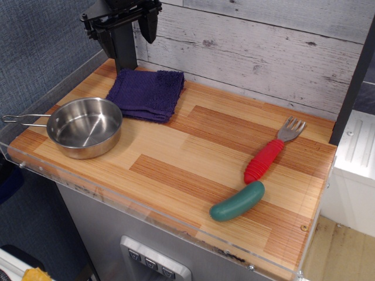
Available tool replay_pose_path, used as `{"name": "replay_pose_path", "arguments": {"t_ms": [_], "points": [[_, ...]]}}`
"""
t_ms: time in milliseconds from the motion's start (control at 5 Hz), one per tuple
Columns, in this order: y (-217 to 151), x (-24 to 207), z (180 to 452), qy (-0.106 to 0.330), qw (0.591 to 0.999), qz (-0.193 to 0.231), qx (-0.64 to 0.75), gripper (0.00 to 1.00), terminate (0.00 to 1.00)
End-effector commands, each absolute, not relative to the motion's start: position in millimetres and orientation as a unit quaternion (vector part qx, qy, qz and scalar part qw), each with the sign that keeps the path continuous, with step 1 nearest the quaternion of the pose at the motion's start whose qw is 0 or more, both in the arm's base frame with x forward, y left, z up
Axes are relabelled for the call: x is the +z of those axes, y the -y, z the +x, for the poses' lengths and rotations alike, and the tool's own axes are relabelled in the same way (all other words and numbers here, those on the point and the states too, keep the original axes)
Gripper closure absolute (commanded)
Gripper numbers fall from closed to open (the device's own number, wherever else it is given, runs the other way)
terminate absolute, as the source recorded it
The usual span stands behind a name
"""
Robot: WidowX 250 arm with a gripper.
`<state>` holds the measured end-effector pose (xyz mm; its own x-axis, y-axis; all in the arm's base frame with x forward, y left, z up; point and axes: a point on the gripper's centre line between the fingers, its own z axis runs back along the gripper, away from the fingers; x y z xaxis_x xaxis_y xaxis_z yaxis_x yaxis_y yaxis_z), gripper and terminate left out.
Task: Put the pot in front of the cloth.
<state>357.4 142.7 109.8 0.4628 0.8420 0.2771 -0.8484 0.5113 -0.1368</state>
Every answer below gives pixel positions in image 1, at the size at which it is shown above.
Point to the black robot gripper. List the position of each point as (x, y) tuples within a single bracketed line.
[(103, 15)]

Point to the silver toy fridge cabinet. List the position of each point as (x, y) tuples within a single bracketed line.
[(103, 218)]

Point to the dark right frame post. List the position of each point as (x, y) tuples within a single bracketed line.
[(354, 87)]

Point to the small steel pot with handle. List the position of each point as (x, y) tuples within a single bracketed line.
[(80, 129)]

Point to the green toy cucumber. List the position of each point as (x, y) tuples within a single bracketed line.
[(239, 203)]

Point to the silver dispenser button panel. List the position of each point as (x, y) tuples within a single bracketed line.
[(152, 263)]

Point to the clear acrylic table guard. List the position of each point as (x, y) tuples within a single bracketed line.
[(154, 189)]

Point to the yellow object at bottom left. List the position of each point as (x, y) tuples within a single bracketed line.
[(35, 274)]

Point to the folded purple cloth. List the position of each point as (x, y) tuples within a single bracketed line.
[(147, 95)]

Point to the white aluminium rail block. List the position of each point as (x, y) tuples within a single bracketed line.
[(349, 197)]

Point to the dark vertical corner post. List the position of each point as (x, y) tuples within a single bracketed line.
[(124, 46)]

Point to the fork with red handle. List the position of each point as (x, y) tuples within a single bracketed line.
[(262, 161)]

